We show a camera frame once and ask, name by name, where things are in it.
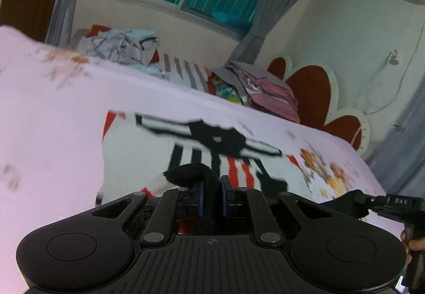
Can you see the red cloth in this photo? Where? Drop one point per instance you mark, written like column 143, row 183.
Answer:
column 96, row 30

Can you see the grey hanging cloth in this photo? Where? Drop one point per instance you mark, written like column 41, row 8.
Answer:
column 403, row 147

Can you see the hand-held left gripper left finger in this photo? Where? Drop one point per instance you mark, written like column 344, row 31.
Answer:
column 201, row 201

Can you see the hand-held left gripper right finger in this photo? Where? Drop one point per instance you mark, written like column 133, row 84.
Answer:
column 223, row 197

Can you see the pile of grey-blue clothes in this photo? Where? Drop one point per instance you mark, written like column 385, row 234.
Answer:
column 119, row 44

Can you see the colourful printed cloth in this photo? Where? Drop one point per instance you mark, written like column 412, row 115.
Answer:
column 227, row 91

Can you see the red and white headboard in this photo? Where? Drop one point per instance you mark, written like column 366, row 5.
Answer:
column 313, row 94

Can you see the white wall socket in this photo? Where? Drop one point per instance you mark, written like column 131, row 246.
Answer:
column 394, row 57

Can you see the striped knit sweater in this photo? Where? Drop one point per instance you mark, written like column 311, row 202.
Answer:
column 139, row 144

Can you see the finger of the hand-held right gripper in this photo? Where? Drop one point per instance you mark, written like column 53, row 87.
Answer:
column 348, row 204

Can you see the person's right hand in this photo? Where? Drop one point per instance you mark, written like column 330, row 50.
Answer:
column 416, row 244

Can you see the pink floral bed sheet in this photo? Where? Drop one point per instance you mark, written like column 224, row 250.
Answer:
column 49, row 147

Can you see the grey striped folded cloth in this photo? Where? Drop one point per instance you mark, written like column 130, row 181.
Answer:
column 186, row 73

